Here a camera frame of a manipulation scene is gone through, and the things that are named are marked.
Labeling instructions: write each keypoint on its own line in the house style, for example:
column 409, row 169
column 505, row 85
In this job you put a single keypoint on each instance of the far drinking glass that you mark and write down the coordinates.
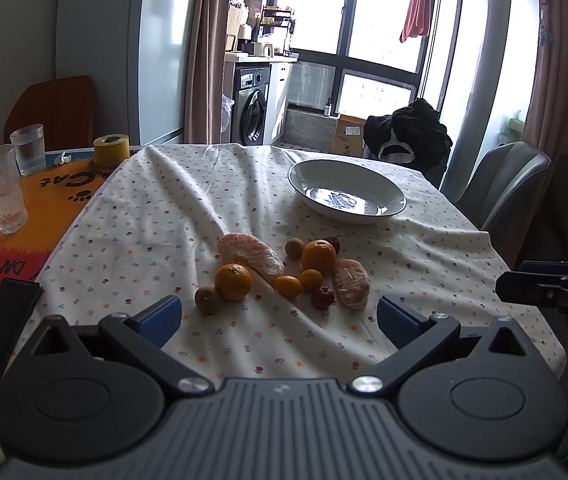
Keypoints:
column 28, row 143

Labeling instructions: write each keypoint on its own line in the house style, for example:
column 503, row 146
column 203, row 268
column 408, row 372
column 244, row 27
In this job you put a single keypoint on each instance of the small peeled pomelo segment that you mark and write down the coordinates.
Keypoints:
column 352, row 283

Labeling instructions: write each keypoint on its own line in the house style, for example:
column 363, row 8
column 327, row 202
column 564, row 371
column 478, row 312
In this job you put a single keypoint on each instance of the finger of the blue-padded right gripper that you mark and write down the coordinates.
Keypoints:
column 420, row 342

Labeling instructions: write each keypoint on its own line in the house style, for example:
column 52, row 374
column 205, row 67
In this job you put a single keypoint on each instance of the white oval bowl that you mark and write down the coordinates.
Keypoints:
column 346, row 192

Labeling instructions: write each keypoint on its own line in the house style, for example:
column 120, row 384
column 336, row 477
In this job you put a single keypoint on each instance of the cardboard box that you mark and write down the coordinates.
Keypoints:
column 349, row 136

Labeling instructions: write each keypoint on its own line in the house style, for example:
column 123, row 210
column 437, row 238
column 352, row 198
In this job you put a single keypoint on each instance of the brown curtain left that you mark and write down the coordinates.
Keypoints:
column 203, row 85

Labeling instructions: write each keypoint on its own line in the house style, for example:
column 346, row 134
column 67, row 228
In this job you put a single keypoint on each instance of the red jujube fruit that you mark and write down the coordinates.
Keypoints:
column 322, row 298

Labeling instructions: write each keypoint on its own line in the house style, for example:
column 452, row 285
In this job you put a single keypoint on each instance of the washing machine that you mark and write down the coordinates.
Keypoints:
column 251, row 86

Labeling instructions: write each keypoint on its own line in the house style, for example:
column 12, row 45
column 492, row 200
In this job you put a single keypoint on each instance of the grey leather chair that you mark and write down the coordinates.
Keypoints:
column 503, row 194

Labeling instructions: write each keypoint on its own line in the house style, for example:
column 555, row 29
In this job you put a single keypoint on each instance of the pink hanging towel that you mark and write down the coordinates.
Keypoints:
column 417, row 21

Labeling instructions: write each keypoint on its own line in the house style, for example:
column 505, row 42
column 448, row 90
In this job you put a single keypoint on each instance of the yellow tape roll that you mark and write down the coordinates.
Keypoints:
column 110, row 151

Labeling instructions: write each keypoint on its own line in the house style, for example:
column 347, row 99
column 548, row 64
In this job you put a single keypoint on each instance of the white refrigerator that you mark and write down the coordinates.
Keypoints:
column 135, row 52

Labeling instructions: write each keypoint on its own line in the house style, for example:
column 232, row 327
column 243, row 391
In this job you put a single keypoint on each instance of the kitchen counter rack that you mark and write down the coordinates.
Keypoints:
column 276, row 27

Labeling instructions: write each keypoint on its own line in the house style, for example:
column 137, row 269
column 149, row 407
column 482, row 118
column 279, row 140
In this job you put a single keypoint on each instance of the orange tangerine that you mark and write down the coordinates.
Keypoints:
column 319, row 255
column 233, row 282

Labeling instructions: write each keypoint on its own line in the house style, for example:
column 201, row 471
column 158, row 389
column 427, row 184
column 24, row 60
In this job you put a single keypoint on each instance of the black clothing pile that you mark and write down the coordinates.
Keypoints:
column 411, row 136

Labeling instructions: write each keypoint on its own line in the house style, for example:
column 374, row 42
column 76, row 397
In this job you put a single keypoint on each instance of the large peeled pomelo segment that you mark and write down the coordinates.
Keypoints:
column 248, row 250

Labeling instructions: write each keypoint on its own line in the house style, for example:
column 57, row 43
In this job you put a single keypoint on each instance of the brown longan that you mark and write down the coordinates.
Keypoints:
column 294, row 248
column 207, row 300

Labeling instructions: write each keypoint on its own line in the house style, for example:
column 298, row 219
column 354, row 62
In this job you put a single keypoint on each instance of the white floral tablecloth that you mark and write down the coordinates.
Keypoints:
column 220, row 312

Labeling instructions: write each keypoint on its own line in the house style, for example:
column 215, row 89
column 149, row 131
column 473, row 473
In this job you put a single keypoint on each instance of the dark passion fruit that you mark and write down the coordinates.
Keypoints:
column 335, row 242

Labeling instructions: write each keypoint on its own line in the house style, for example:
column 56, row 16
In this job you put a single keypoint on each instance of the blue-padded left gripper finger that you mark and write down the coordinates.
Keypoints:
column 137, row 341

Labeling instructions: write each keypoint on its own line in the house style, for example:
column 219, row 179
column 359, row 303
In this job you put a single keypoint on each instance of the small kumquat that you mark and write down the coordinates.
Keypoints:
column 288, row 286
column 311, row 280

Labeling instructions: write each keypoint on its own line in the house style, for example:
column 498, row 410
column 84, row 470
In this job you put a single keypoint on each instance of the near textured drinking glass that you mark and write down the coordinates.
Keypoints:
column 13, row 214

